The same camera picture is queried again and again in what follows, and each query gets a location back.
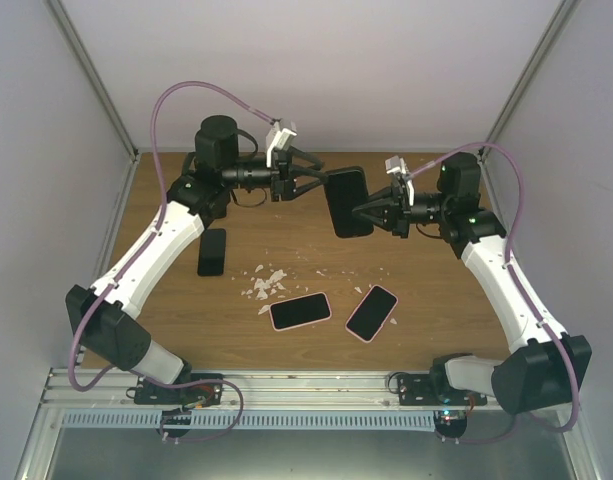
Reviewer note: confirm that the black phone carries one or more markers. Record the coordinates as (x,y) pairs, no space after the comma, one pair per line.
(212,248)

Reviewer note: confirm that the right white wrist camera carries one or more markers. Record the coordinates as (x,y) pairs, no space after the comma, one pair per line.
(399,172)

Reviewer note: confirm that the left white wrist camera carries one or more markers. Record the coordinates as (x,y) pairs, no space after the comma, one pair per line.
(279,138)

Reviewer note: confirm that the pink case phone right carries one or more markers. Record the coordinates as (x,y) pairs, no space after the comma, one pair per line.
(368,318)

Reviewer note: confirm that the pink case phone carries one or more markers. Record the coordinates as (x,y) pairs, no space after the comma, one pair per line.
(368,318)
(300,311)

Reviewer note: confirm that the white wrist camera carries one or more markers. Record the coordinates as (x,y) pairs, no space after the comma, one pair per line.
(399,172)
(279,138)

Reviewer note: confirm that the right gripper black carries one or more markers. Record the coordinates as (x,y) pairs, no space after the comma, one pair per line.
(399,209)

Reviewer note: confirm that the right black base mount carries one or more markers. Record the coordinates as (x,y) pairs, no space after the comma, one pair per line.
(418,390)

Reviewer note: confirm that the black phone face down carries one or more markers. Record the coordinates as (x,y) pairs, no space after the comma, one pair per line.
(346,189)

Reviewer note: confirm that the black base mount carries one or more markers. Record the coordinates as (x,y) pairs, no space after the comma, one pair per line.
(418,390)
(207,394)

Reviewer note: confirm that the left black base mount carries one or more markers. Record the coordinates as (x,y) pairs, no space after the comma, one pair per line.
(207,394)

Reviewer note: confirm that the grey slotted cable duct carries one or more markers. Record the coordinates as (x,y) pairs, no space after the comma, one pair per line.
(255,420)

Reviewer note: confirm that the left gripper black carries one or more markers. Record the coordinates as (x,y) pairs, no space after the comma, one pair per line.
(282,183)

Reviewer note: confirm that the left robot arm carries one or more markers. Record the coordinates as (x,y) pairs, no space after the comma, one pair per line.
(104,315)

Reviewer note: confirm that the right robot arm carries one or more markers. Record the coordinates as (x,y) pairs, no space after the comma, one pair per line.
(546,365)

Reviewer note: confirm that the aluminium front rail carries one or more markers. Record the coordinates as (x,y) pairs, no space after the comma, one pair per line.
(261,389)

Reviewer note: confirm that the white debris pile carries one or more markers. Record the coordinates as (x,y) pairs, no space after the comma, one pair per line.
(261,285)

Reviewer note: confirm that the pink case phone left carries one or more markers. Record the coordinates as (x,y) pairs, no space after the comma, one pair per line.
(300,311)

